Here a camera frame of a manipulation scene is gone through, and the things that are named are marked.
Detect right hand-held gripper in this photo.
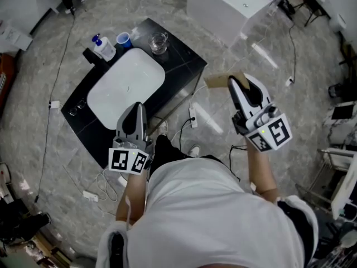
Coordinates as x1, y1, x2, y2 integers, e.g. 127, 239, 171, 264
228, 73, 293, 153

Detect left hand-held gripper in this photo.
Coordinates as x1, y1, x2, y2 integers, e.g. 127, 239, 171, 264
108, 102, 154, 176

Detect tan cloth piece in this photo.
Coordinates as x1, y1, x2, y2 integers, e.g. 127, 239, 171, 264
204, 71, 250, 90

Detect clear glass tumbler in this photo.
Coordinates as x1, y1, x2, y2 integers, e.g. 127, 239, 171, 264
147, 31, 170, 56

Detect person's left forearm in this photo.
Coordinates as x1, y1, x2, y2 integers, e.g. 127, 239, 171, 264
115, 173, 148, 225

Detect person's right forearm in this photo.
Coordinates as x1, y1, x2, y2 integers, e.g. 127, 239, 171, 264
245, 142, 280, 204

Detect blue plastic cup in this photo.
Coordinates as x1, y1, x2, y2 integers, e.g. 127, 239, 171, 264
115, 31, 133, 50

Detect person's left white shoe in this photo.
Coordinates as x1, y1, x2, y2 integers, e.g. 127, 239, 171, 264
155, 119, 170, 136

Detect person's white shoe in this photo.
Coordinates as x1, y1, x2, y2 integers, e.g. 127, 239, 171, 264
187, 144, 202, 158
155, 119, 170, 136

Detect white sink basin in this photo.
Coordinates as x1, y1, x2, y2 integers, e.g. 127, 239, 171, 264
86, 47, 166, 131

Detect person's black shorts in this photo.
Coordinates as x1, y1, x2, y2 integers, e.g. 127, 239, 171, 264
149, 134, 238, 178

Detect black eyeglasses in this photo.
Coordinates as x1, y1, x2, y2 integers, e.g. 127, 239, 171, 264
68, 98, 88, 117

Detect white power strip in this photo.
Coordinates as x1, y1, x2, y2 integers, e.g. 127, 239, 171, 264
188, 107, 199, 129

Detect person's right white shoe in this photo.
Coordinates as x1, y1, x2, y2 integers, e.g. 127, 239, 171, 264
187, 144, 202, 158

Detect black vanity cabinet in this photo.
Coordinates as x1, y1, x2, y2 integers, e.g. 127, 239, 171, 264
60, 17, 209, 170

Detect flat white power adapter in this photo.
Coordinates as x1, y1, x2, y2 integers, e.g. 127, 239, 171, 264
83, 190, 100, 203

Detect black faucet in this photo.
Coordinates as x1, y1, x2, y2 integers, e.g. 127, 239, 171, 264
82, 47, 112, 67

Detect white pump soap bottle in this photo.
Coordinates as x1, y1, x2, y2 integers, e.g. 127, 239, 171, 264
91, 33, 117, 63

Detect white bathtub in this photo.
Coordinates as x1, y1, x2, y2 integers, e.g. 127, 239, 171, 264
186, 0, 291, 49

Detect black tablet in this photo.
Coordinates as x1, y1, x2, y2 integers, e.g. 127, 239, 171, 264
331, 105, 355, 121

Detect marble side table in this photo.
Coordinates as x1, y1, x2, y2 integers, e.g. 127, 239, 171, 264
322, 100, 357, 151

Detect metal rack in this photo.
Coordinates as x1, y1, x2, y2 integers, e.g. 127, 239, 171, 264
317, 146, 357, 208

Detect person's white shirt torso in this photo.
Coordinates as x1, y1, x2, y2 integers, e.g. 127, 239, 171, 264
95, 157, 319, 268

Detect black bag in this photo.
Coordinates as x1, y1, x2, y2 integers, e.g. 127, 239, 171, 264
0, 196, 52, 243

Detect white cardboard box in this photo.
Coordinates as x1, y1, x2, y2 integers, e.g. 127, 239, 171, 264
0, 19, 34, 51

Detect white power strip cable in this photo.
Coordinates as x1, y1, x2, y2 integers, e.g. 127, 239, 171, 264
189, 7, 282, 109

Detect black power strip cable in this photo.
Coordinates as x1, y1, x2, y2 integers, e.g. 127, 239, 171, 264
177, 117, 196, 144

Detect black socket cable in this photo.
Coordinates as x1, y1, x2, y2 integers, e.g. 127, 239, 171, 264
288, 23, 298, 79

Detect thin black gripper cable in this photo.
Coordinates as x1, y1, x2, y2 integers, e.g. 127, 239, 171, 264
229, 145, 248, 183

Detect long black floor cable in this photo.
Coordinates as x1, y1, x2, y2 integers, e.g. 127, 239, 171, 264
32, 8, 76, 205

